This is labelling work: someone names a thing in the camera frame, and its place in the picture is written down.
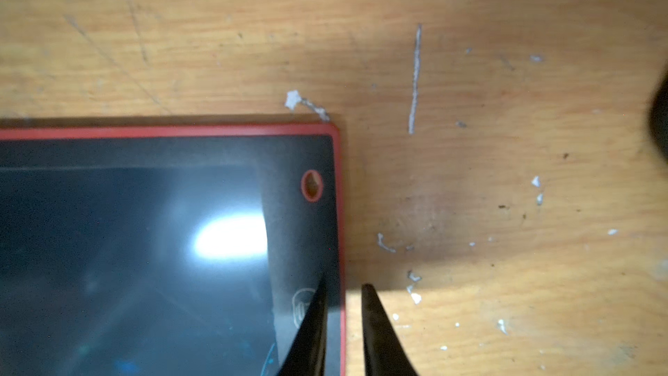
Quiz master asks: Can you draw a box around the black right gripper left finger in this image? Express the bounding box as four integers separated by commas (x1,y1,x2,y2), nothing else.
278,278,328,376

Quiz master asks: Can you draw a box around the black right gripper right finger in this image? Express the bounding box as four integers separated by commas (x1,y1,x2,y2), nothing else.
361,284,418,376

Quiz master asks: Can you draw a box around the red drawing tablet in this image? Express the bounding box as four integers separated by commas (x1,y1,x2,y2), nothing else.
1,124,345,375

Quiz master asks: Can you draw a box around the dark grey wiping cloth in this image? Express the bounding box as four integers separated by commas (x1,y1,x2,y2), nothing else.
648,75,668,160

